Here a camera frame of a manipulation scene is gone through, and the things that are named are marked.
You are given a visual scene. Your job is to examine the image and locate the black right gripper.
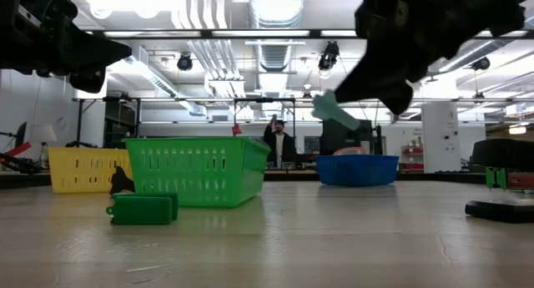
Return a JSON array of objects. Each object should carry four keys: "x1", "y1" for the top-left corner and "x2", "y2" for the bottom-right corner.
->
[{"x1": 333, "y1": 0, "x2": 525, "y2": 116}]

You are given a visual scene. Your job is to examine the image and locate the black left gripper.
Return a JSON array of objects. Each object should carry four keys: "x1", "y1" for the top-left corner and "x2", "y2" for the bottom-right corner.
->
[{"x1": 0, "y1": 0, "x2": 133, "y2": 93}]

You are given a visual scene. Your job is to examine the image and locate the teal staple remover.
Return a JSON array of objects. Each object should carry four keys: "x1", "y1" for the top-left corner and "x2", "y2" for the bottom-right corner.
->
[{"x1": 311, "y1": 89, "x2": 362, "y2": 131}]

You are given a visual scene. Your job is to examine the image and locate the red tape roll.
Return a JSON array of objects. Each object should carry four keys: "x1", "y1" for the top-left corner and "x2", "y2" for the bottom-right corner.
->
[{"x1": 332, "y1": 146, "x2": 368, "y2": 157}]

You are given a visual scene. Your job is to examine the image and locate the black staple remover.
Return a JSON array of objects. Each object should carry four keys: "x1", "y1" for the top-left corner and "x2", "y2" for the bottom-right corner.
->
[{"x1": 109, "y1": 165, "x2": 136, "y2": 196}]

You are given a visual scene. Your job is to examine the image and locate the white cabinet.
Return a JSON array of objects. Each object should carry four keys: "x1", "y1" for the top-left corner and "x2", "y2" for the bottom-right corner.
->
[{"x1": 421, "y1": 102, "x2": 462, "y2": 174}]

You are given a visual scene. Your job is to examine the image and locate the white shade table lamp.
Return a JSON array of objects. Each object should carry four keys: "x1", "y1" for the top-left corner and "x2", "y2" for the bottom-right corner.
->
[{"x1": 28, "y1": 124, "x2": 58, "y2": 168}]

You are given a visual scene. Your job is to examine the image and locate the blue plastic basket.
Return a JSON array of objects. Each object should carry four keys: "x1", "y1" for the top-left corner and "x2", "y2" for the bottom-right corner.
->
[{"x1": 315, "y1": 154, "x2": 401, "y2": 187}]

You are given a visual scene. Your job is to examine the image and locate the yellow plastic basket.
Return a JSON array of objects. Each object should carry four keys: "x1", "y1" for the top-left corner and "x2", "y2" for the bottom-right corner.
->
[{"x1": 48, "y1": 147, "x2": 134, "y2": 195}]

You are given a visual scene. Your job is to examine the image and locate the person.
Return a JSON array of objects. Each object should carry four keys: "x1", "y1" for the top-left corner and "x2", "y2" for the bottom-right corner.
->
[{"x1": 262, "y1": 114, "x2": 298, "y2": 169}]

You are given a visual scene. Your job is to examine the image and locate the green plastic basket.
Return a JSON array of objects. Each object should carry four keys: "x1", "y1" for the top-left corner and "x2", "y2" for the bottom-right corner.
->
[{"x1": 123, "y1": 136, "x2": 271, "y2": 209}]

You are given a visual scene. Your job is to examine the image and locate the black hanging camera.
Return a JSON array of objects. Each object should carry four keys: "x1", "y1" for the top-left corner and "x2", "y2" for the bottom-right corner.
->
[{"x1": 318, "y1": 40, "x2": 340, "y2": 72}]

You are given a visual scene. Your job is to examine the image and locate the black overhead frame bar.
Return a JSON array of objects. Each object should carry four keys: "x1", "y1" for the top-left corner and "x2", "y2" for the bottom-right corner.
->
[{"x1": 85, "y1": 28, "x2": 534, "y2": 40}]

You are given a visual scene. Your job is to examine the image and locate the black table frame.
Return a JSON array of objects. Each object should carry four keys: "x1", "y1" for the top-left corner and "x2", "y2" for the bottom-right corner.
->
[{"x1": 0, "y1": 169, "x2": 487, "y2": 189}]

